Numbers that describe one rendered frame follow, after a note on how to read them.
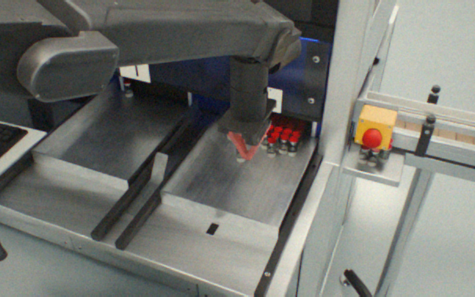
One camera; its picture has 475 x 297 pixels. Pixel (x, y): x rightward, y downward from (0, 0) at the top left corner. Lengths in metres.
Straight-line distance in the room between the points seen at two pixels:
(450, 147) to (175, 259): 0.66
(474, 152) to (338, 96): 0.35
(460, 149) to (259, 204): 0.48
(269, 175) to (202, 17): 0.63
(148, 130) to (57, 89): 0.88
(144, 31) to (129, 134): 0.80
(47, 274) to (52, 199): 1.05
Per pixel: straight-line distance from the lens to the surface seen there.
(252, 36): 0.58
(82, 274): 2.06
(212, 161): 1.09
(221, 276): 0.88
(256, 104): 0.71
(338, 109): 1.02
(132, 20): 0.40
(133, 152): 1.14
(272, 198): 1.01
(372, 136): 1.00
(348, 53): 0.95
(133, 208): 1.01
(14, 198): 1.12
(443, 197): 2.44
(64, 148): 1.20
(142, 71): 1.18
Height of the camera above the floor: 1.60
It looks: 40 degrees down
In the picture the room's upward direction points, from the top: straight up
